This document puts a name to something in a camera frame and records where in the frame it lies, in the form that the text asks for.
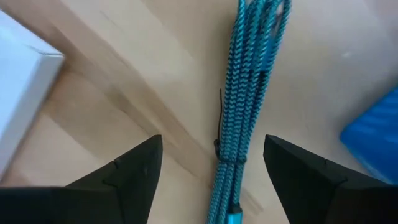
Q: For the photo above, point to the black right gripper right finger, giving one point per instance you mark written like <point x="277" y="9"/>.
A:
<point x="311" y="193"/>

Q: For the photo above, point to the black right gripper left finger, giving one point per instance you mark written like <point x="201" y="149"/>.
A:
<point x="130" y="186"/>

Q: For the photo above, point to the white printed product box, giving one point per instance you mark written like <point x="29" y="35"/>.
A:
<point x="21" y="93"/>

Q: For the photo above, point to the blue plastic basket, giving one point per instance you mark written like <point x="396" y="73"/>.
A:
<point x="376" y="137"/>

